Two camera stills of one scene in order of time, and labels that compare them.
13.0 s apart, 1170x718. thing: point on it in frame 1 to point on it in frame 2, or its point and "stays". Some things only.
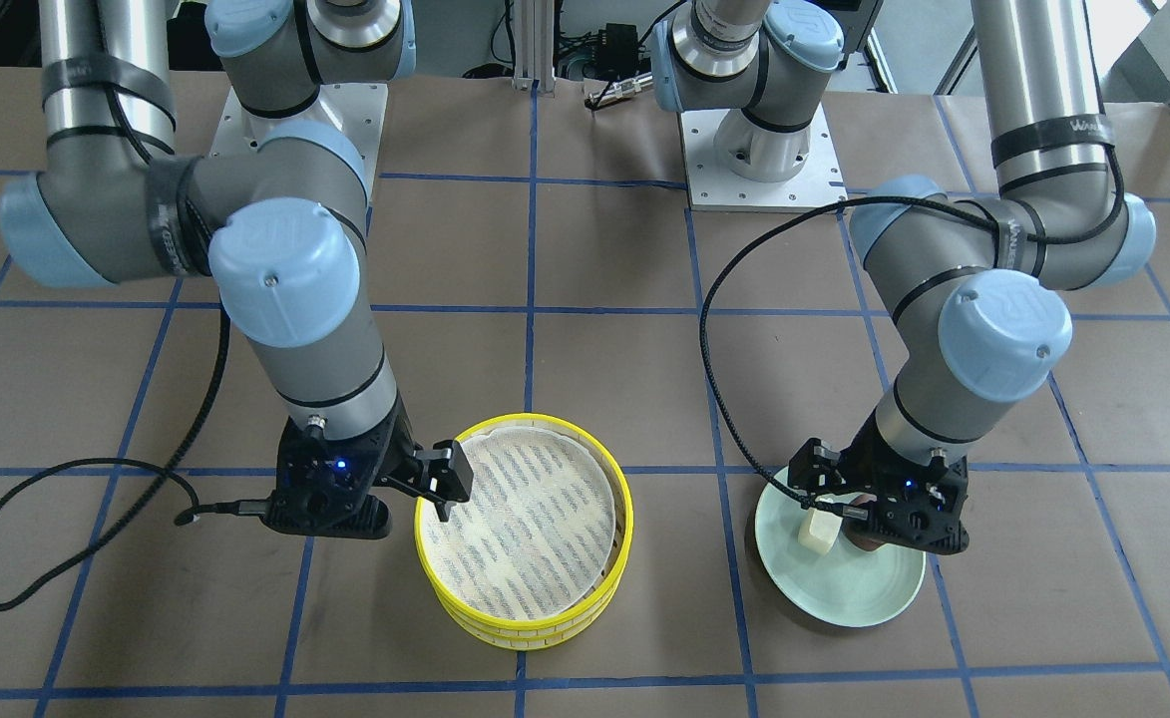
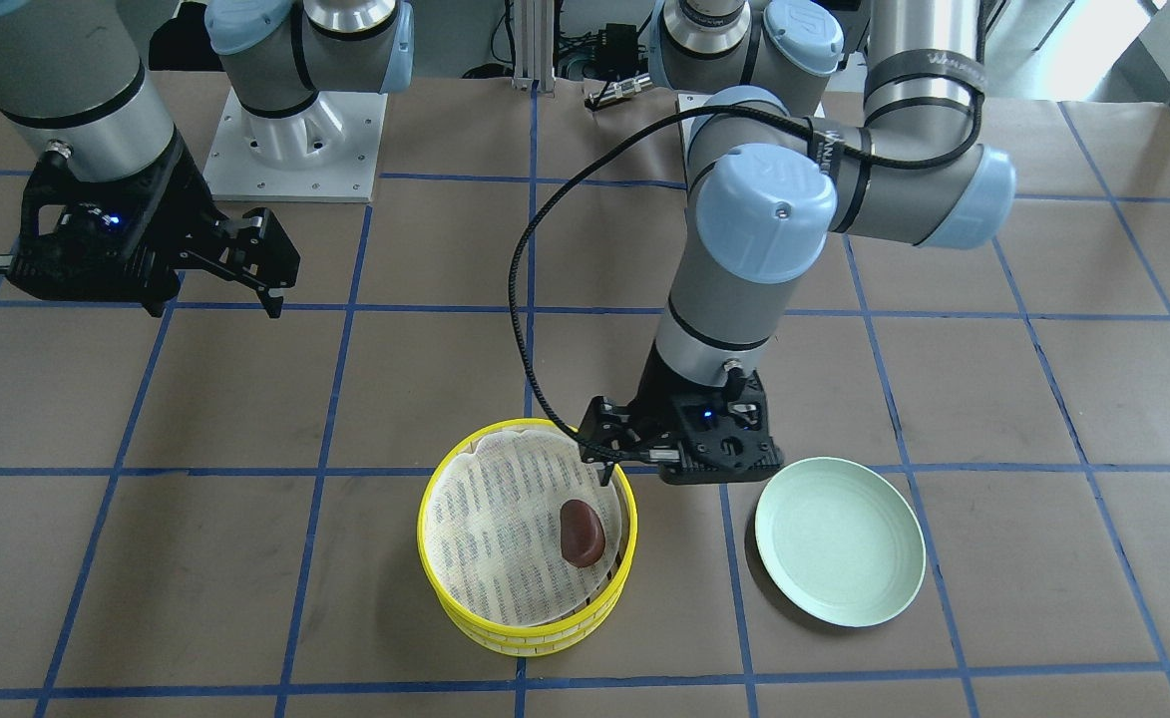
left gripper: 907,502 to 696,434
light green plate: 850,585 stays
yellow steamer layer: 545,534 stays
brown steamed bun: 858,534 to 582,533
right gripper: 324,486 to 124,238
